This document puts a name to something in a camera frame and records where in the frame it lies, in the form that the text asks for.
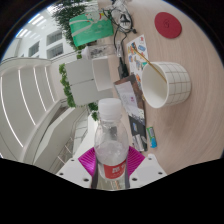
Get small blue-green pack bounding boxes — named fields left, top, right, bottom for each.
left=146, top=125, right=158, bottom=149

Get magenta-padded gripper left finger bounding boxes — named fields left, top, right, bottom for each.
left=55, top=147, right=99, bottom=188

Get white chair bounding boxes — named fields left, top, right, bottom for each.
left=91, top=56, right=115, bottom=93

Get flat round red coaster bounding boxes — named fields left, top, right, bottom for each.
left=154, top=11, right=183, bottom=40

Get row of green hedge plants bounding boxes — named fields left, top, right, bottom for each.
left=49, top=0, right=101, bottom=33

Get ceiling light strips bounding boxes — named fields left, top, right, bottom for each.
left=0, top=68, right=56, bottom=149

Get clear red-label water bottle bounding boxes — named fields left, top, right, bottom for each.
left=93, top=97, right=130, bottom=191

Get white cabinet with plants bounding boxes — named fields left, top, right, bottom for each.
left=58, top=56, right=101, bottom=108

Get black notebook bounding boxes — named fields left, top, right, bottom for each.
left=128, top=113, right=149, bottom=153

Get small white card box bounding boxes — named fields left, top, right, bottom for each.
left=132, top=133, right=144, bottom=151

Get white grid-pattern mug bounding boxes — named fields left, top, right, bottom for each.
left=141, top=61, right=192, bottom=109

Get tangled black cables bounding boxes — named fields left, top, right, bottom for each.
left=101, top=0, right=138, bottom=79

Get glass railing wooden handrail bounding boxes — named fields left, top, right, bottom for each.
left=56, top=113, right=91, bottom=168

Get colourful sticker sheet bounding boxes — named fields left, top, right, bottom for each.
left=125, top=34, right=149, bottom=88

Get thin wooden stirring stick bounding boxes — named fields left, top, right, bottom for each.
left=131, top=49, right=168, bottom=84

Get clear white-lid tumbler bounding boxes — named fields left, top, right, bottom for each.
left=81, top=43, right=118, bottom=60

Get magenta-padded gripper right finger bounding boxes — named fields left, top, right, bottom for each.
left=125, top=145, right=168, bottom=190

